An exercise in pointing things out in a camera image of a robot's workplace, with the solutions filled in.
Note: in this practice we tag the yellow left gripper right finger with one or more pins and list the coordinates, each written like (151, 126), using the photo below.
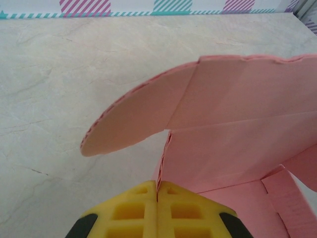
(188, 223)

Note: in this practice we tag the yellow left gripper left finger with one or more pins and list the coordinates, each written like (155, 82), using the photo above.
(128, 223)

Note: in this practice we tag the pink paper box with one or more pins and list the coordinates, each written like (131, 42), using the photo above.
(223, 111)

